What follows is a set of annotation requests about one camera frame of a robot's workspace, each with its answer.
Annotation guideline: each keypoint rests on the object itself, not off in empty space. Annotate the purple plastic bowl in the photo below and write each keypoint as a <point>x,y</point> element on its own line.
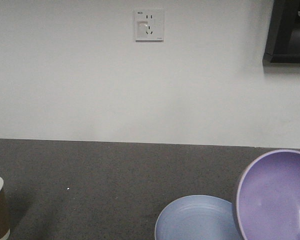
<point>266,202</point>

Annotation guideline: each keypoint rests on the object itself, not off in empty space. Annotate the light blue plastic plate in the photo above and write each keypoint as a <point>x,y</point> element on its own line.
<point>196,217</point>

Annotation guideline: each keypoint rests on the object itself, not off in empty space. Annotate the black range hood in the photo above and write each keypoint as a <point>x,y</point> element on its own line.
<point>283,38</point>

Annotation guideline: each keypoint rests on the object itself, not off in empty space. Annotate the white wall power socket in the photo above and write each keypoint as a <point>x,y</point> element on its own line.
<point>149,24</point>

